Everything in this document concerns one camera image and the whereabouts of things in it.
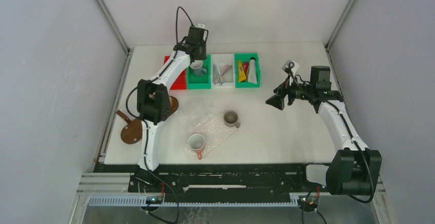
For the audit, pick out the clear textured oval tray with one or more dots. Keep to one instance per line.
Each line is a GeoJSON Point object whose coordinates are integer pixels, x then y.
{"type": "Point", "coordinates": [215, 132]}

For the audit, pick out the left circuit board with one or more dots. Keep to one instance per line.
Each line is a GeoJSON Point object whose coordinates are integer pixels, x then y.
{"type": "Point", "coordinates": [154, 200]}

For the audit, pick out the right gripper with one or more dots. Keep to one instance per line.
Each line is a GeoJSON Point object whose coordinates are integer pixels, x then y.
{"type": "Point", "coordinates": [277, 100]}

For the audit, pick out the red toothpaste tube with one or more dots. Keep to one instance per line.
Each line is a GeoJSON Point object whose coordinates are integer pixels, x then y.
{"type": "Point", "coordinates": [245, 66]}

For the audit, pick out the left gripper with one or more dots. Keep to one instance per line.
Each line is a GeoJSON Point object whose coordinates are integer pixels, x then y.
{"type": "Point", "coordinates": [203, 56]}

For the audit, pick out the circuit board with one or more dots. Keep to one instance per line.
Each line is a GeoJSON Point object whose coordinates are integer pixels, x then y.
{"type": "Point", "coordinates": [154, 200]}
{"type": "Point", "coordinates": [308, 204]}

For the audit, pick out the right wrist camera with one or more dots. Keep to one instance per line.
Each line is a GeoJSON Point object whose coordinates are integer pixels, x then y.
{"type": "Point", "coordinates": [290, 68]}

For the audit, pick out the clear holder with wooden ends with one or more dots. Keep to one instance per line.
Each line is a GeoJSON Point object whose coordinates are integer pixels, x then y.
{"type": "Point", "coordinates": [123, 116]}

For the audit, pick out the green bin with toothpaste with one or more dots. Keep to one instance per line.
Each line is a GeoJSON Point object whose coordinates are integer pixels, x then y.
{"type": "Point", "coordinates": [245, 57]}

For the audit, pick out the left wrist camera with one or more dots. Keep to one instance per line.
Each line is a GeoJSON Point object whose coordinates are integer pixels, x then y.
{"type": "Point", "coordinates": [203, 27]}

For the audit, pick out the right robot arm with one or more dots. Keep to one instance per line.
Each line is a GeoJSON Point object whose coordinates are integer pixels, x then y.
{"type": "Point", "coordinates": [354, 170]}

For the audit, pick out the white translucent bin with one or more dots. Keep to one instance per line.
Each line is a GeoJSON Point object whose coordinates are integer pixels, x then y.
{"type": "Point", "coordinates": [221, 60]}

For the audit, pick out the brown wooden oval tray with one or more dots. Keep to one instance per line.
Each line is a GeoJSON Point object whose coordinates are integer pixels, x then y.
{"type": "Point", "coordinates": [132, 133]}

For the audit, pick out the grey ceramic mug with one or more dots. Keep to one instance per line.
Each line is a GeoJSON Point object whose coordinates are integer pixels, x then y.
{"type": "Point", "coordinates": [231, 119]}

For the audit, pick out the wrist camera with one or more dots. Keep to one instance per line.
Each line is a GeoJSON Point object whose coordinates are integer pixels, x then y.
{"type": "Point", "coordinates": [203, 27]}
{"type": "Point", "coordinates": [290, 68]}

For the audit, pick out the clear acrylic holder box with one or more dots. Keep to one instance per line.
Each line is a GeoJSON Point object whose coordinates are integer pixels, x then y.
{"type": "Point", "coordinates": [201, 112]}

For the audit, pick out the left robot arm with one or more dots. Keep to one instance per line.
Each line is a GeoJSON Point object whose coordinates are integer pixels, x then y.
{"type": "Point", "coordinates": [153, 102]}

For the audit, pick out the right circuit board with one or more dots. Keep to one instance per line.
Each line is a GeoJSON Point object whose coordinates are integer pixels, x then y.
{"type": "Point", "coordinates": [308, 204]}

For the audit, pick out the red plastic bin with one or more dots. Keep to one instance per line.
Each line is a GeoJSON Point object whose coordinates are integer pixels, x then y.
{"type": "Point", "coordinates": [181, 82]}

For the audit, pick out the white blue mug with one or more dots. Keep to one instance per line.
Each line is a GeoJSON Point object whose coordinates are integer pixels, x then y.
{"type": "Point", "coordinates": [197, 68]}

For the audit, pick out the black front rail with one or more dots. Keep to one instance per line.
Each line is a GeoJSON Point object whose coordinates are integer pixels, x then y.
{"type": "Point", "coordinates": [219, 183]}

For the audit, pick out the green bin with cups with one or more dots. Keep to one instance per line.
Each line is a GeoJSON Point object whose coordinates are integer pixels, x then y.
{"type": "Point", "coordinates": [201, 82]}

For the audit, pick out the yellow toothpaste tube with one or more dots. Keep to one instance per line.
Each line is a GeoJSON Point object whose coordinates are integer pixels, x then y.
{"type": "Point", "coordinates": [241, 75]}

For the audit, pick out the white toothpaste tube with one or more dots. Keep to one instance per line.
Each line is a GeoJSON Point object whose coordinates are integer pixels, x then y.
{"type": "Point", "coordinates": [252, 76]}

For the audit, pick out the pink toothbrush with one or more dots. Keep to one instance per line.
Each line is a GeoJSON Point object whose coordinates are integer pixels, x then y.
{"type": "Point", "coordinates": [224, 70]}

